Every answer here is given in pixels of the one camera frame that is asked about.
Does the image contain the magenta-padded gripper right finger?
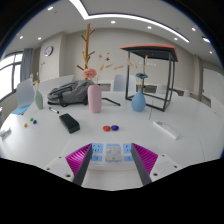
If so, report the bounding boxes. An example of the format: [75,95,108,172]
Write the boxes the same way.
[130,142,184,186]

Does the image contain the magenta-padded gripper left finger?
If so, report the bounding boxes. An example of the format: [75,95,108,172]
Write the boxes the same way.
[43,143,93,187]

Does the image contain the small clear white charger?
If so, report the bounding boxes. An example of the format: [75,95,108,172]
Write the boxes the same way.
[105,145,121,164]

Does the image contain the plain white remote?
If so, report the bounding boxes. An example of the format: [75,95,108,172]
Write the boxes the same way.
[152,120,180,140]

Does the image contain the black rectangular box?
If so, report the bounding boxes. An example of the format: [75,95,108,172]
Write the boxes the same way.
[58,113,81,135]

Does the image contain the black marker pen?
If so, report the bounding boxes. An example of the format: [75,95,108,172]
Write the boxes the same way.
[48,106,60,115]

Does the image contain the blue vase with flowers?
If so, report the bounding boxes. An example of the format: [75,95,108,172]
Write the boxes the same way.
[125,54,150,113]

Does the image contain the pink vase with flowers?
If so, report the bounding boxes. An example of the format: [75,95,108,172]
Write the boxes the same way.
[80,52,125,114]

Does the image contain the grey backpack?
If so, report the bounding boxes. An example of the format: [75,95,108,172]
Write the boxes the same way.
[46,79,122,108]

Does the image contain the green vase with stems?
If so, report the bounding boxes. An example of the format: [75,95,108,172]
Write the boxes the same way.
[29,61,46,111]

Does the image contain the white remote with buttons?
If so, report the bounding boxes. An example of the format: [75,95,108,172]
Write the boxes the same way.
[0,127,12,138]

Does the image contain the plain white chair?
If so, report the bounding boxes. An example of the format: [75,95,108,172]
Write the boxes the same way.
[112,73,138,94]

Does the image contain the white chair with blue cushion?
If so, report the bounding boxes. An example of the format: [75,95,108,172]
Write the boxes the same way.
[11,78,36,116]

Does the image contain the grey curtain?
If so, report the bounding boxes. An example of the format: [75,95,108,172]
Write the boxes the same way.
[20,48,34,83]

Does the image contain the window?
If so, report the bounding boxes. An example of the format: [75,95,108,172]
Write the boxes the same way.
[0,52,24,101]

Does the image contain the wooden coat rack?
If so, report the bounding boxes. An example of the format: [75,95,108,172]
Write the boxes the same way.
[76,22,97,79]

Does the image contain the ceiling spot lights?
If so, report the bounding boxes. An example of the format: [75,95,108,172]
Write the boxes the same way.
[18,4,214,56]

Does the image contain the long ceiling strip light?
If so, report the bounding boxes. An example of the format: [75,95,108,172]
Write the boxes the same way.
[69,0,190,44]

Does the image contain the white wall board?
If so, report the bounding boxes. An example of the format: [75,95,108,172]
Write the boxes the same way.
[201,67,224,106]

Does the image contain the orange-topped black frame side table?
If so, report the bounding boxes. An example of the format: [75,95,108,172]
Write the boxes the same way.
[119,43,179,113]

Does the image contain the round wall clock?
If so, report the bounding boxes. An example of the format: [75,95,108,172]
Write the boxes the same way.
[43,45,54,57]

